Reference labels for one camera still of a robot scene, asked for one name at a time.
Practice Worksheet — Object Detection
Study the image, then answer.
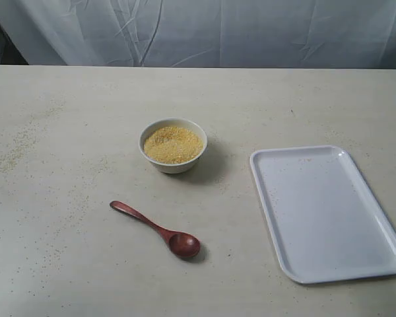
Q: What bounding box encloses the yellow-tan granular powder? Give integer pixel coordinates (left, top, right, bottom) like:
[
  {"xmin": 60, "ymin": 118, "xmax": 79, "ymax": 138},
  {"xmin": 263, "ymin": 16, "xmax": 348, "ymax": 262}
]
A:
[{"xmin": 143, "ymin": 126, "xmax": 203, "ymax": 164}]

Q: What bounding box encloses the brown wooden spoon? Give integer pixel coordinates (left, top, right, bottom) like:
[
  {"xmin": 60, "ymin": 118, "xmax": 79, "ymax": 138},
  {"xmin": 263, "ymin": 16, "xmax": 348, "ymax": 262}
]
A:
[{"xmin": 110, "ymin": 201, "xmax": 201, "ymax": 259}]

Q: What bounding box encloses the white ceramic bowl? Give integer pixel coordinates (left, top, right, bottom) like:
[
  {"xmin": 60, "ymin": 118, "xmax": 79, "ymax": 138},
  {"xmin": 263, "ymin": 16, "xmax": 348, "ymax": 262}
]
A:
[{"xmin": 139, "ymin": 118, "xmax": 208, "ymax": 174}]

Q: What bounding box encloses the white backdrop curtain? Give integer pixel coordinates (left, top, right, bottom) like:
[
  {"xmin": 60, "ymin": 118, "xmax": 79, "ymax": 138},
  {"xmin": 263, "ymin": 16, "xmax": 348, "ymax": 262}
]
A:
[{"xmin": 0, "ymin": 1, "xmax": 396, "ymax": 69}]

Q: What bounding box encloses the white plastic tray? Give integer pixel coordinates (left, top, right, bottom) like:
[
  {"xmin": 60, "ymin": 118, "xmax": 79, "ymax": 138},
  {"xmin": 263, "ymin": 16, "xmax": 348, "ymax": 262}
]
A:
[{"xmin": 249, "ymin": 145, "xmax": 396, "ymax": 284}]

